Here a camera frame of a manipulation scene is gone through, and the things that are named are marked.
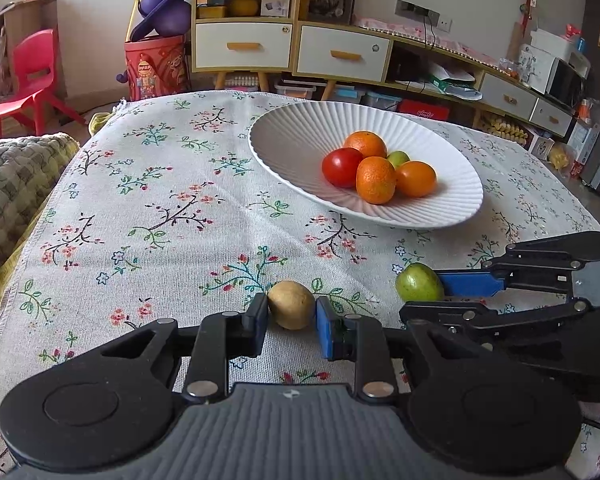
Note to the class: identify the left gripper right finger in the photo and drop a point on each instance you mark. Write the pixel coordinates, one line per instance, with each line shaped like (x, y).
(361, 340)

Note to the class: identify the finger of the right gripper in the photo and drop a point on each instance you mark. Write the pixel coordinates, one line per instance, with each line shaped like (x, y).
(444, 312)
(470, 283)

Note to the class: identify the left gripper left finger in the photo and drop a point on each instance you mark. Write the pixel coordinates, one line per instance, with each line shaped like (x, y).
(222, 337)

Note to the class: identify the green lime fruit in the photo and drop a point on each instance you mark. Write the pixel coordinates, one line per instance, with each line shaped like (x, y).
(417, 282)
(398, 158)

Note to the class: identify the smooth orange tomato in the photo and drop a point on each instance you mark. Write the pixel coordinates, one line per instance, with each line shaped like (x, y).
(415, 179)

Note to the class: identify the textured orange mandarin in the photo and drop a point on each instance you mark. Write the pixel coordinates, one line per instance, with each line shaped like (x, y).
(367, 143)

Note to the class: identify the red tomato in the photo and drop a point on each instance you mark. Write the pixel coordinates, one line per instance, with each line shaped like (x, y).
(339, 167)

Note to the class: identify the floral white tablecloth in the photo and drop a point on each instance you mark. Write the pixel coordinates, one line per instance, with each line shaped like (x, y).
(166, 213)

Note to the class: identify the red box under console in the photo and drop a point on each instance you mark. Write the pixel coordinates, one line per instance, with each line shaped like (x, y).
(424, 109)

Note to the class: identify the white ribbed plate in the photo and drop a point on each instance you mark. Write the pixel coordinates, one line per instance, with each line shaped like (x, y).
(291, 142)

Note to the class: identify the white microwave oven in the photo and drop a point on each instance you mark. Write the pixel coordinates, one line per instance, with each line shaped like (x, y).
(559, 80)

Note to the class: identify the clear storage bin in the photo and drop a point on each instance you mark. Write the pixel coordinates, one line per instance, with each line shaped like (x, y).
(247, 82)
(293, 89)

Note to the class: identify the low wooden tv console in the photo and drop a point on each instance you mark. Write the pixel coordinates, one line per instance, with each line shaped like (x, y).
(425, 67)

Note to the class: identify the grey woven blanket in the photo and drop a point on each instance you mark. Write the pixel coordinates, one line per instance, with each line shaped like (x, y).
(30, 167)

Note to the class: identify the red printed toy bucket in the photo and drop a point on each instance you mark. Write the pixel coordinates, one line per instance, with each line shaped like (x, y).
(156, 66)

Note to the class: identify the wooden shelf cabinet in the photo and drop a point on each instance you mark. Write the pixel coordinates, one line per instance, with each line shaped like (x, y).
(243, 36)

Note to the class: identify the purple plush toy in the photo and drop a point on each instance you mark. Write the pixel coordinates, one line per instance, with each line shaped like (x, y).
(167, 18)

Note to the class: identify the red plastic child chair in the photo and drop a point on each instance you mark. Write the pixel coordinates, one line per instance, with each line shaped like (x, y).
(36, 75)

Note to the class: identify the wall power socket strip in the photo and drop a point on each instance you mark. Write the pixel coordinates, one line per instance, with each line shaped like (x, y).
(406, 9)

